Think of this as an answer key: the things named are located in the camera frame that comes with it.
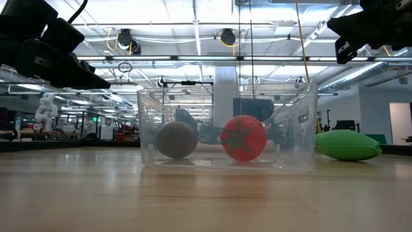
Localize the black machine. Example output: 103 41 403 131
334 119 361 132

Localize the black monitor screen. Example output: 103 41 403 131
232 97 274 122

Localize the green toy corn cob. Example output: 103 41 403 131
314 129 383 162

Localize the white door panel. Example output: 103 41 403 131
389 102 412 146

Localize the clear plastic tupperware container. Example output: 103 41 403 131
136 82 319 173

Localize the green board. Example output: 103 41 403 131
365 133 388 146

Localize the yellow hanging cable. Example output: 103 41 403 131
295 0 323 135

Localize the thin black hanging cable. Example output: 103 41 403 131
237 0 242 117

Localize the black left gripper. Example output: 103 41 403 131
12 38 111 90

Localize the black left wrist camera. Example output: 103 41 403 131
41 17 85 55

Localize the red toy tomato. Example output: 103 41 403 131
220 115 268 162

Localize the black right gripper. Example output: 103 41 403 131
327 0 392 65

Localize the black hanging cable with coil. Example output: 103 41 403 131
248 0 256 99

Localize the white square pillar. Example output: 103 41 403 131
212 66 241 128

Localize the brown toy kiwi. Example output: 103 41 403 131
156 121 200 159

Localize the black cable loop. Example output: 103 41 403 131
117 61 133 73

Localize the black aluminium rig frame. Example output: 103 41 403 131
0 140 412 156

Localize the black left camera cable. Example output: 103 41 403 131
66 0 89 25

